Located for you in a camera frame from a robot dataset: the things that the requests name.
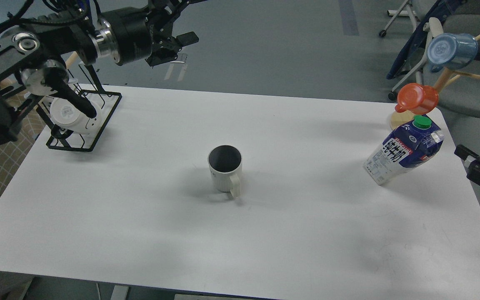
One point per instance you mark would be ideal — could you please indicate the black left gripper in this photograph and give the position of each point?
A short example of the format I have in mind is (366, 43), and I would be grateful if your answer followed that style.
(130, 34)

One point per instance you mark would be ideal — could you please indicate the blue white milk carton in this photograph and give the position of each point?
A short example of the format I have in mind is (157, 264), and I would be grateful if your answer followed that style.
(404, 149)

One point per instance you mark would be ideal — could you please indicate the white ceramic mug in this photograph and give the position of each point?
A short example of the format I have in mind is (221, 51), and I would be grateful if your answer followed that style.
(225, 165)

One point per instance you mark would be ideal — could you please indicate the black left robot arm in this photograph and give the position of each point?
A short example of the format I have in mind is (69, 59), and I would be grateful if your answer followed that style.
(31, 49)

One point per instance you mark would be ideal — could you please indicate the orange plastic cup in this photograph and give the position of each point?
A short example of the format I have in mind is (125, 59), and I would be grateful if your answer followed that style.
(417, 98)

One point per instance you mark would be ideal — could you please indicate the blue plastic cup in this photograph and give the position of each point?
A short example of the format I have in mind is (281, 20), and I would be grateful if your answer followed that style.
(451, 51)

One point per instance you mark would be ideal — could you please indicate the wooden mug tree stand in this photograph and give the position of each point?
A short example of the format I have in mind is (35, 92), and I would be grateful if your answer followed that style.
(446, 78)

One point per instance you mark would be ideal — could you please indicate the white mug on rack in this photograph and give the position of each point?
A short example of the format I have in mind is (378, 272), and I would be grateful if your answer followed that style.
(66, 116)

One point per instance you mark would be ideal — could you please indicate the black wire mug rack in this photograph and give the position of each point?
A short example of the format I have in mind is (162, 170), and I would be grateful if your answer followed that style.
(67, 140)

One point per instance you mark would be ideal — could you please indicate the white chair frame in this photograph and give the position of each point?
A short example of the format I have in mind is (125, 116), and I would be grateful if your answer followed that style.
(418, 12)

